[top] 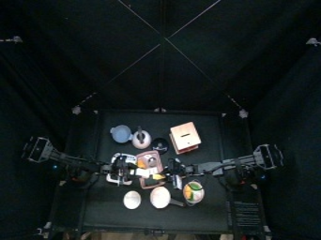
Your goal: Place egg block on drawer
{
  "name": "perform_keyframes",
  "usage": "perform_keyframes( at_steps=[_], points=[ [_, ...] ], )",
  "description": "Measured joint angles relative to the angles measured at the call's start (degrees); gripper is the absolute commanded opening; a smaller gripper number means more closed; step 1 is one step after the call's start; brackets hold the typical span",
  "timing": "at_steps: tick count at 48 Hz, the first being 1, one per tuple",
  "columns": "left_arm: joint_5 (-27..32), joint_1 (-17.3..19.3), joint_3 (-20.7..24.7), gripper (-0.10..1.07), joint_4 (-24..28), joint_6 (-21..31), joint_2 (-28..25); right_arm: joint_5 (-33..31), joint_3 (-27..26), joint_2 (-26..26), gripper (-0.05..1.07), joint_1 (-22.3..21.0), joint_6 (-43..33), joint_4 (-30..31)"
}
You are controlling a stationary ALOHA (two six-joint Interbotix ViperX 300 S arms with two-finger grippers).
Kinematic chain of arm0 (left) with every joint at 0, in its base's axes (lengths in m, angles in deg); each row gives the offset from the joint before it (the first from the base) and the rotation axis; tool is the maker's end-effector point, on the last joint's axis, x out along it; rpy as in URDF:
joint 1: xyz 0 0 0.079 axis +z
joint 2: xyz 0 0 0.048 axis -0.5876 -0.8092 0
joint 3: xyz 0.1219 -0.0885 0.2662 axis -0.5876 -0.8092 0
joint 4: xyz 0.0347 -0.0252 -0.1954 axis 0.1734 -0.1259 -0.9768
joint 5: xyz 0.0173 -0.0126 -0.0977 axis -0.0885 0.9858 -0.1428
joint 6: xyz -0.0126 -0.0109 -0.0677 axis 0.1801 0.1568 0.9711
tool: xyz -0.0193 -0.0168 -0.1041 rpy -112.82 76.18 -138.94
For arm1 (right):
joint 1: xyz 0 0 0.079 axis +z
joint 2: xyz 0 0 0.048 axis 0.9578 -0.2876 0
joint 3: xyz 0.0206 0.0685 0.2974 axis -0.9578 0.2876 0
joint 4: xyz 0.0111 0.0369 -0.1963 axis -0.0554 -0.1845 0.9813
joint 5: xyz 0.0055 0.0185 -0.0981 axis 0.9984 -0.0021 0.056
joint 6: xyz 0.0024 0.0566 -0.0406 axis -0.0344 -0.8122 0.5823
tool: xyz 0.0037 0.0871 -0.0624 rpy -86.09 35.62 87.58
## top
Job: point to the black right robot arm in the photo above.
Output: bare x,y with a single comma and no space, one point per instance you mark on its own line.
234,163

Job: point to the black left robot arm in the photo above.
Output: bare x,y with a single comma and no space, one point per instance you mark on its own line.
63,157

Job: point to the white yellow egg block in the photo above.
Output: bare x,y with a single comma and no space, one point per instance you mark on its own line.
147,172

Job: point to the wooden toy drawer box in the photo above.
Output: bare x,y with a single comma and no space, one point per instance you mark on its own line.
185,137

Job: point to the orange toy food piece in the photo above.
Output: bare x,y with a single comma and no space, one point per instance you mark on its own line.
142,163

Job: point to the pink rectangular tray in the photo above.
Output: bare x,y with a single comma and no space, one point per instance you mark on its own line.
153,185

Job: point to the grey round toy piece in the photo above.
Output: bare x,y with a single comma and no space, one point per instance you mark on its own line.
151,161

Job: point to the white toy rack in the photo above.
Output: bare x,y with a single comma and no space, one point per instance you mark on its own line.
121,155

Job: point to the black round disc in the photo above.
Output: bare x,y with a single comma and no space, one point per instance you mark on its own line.
159,145

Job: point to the white round plate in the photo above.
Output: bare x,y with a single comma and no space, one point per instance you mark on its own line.
131,200

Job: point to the toy pot with vegetables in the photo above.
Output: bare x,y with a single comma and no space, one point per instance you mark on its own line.
193,191

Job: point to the white toy kettle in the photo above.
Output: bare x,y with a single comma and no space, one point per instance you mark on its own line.
141,139

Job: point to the blue round lid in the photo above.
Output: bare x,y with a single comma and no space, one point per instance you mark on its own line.
121,133

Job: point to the white text label sticker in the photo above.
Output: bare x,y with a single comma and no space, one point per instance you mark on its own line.
246,214

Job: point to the grey frame corner bracket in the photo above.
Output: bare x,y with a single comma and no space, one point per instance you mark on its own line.
312,41
244,113
16,39
75,109
159,110

